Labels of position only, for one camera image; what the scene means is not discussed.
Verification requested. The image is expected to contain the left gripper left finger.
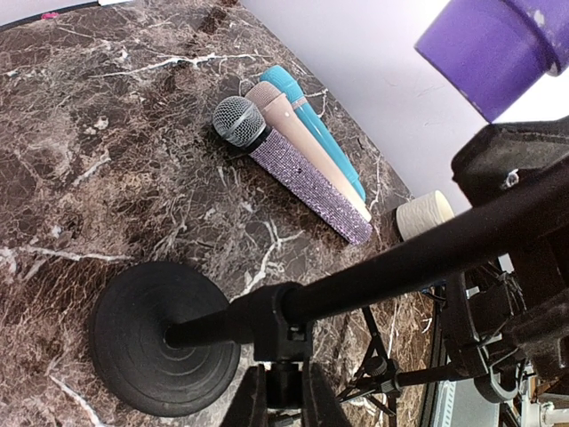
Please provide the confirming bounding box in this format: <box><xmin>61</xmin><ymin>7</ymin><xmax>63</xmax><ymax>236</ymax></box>
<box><xmin>226</xmin><ymin>365</ymin><xmax>268</xmax><ymax>427</ymax></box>

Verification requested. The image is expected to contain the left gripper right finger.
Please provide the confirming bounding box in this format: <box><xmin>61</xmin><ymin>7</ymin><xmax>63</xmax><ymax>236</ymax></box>
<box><xmin>301</xmin><ymin>362</ymin><xmax>351</xmax><ymax>427</ymax></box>

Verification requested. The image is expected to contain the black tripod shock-mount stand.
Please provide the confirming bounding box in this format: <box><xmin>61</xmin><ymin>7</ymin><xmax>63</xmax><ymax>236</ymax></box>
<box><xmin>335</xmin><ymin>262</ymin><xmax>534</xmax><ymax>419</ymax></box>

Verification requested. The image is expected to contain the black stand of purple microphone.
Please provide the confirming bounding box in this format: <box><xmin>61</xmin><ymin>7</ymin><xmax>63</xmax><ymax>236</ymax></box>
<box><xmin>88</xmin><ymin>119</ymin><xmax>569</xmax><ymax>418</ymax></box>

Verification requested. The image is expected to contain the glitter silver-head microphone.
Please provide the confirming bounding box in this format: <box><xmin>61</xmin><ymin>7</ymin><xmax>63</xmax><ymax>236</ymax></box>
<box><xmin>212</xmin><ymin>96</ymin><xmax>373</xmax><ymax>245</ymax></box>

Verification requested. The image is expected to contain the beige microphone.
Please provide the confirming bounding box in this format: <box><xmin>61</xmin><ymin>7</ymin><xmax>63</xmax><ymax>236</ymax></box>
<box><xmin>245</xmin><ymin>81</ymin><xmax>372</xmax><ymax>222</ymax></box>

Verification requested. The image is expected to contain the blue microphone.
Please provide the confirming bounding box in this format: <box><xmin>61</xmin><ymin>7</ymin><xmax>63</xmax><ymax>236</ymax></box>
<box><xmin>260</xmin><ymin>65</ymin><xmax>365</xmax><ymax>201</ymax></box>

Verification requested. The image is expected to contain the purple microphone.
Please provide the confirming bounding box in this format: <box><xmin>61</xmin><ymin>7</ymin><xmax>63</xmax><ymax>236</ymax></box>
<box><xmin>415</xmin><ymin>0</ymin><xmax>568</xmax><ymax>122</ymax></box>

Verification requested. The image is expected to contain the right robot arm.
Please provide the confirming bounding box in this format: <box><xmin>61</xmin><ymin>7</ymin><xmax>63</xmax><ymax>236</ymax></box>
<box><xmin>452</xmin><ymin>118</ymin><xmax>568</xmax><ymax>382</ymax></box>

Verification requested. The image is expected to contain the cream mug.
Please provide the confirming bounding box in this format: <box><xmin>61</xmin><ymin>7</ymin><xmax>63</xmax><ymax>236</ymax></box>
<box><xmin>396</xmin><ymin>190</ymin><xmax>455</xmax><ymax>241</ymax></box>

